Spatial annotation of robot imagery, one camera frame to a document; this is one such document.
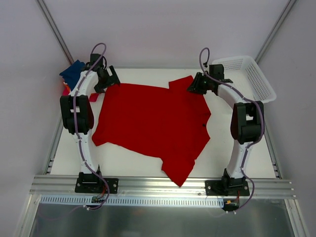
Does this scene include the red t shirt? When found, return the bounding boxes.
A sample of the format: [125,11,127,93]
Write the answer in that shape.
[92,76,211,186]

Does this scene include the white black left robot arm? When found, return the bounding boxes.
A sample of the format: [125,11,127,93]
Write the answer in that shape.
[60,53,120,193]

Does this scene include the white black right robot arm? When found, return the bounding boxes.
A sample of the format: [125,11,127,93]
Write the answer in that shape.
[187,64,264,197]

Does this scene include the white perforated plastic basket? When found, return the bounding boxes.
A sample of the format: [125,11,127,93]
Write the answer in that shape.
[212,56,277,104]

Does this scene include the left aluminium corner post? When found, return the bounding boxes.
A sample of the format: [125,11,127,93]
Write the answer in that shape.
[36,0,74,65]

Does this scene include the aluminium corner post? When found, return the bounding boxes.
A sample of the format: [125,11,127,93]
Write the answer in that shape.
[255,0,298,64]
[36,0,74,65]

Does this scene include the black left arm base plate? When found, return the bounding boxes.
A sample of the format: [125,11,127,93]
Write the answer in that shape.
[75,173,119,194]

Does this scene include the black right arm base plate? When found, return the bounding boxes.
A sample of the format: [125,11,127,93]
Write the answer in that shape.
[205,180,250,197]

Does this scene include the aluminium extrusion mounting rail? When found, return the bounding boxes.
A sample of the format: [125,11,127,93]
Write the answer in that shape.
[30,175,297,199]

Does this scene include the white slotted cable duct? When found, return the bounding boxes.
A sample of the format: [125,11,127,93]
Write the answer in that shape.
[40,195,224,208]

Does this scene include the right aluminium corner post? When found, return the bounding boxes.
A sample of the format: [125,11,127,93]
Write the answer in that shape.
[255,0,298,64]

